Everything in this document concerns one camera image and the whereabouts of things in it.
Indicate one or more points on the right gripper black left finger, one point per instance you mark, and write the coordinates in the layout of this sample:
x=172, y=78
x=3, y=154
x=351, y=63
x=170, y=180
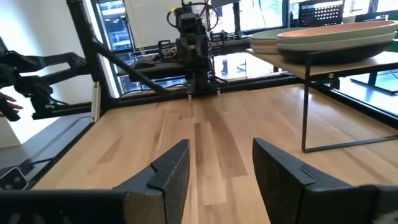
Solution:
x=168, y=186

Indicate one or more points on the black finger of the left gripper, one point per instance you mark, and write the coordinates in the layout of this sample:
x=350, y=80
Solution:
x=189, y=91
x=218, y=90

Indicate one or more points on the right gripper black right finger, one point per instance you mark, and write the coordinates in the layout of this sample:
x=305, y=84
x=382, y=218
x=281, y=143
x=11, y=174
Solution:
x=280, y=193

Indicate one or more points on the dark plate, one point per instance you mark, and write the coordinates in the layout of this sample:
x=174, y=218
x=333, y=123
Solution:
x=326, y=56

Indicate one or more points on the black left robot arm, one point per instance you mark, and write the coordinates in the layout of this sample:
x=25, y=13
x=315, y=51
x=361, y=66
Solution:
x=217, y=39

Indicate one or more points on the small black device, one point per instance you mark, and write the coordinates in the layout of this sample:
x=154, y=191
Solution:
x=168, y=49

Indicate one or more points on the white board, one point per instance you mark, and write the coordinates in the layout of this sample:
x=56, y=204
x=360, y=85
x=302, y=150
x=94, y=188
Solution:
x=149, y=21

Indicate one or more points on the black perforated panel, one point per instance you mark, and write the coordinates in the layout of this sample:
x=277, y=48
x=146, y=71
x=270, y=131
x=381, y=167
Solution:
x=320, y=14

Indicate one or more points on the person's hand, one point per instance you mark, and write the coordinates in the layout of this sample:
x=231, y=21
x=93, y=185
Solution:
x=6, y=100

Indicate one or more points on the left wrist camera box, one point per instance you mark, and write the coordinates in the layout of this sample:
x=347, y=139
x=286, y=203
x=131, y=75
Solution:
x=190, y=24

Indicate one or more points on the silver upright bracket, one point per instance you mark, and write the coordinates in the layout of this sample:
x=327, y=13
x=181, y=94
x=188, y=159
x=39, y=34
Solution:
x=96, y=102

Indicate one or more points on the wooden shelf with black frame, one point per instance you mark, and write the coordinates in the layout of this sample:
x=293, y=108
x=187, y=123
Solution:
x=342, y=67

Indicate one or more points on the silver corner bracket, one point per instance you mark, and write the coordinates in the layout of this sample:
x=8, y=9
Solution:
x=12, y=179

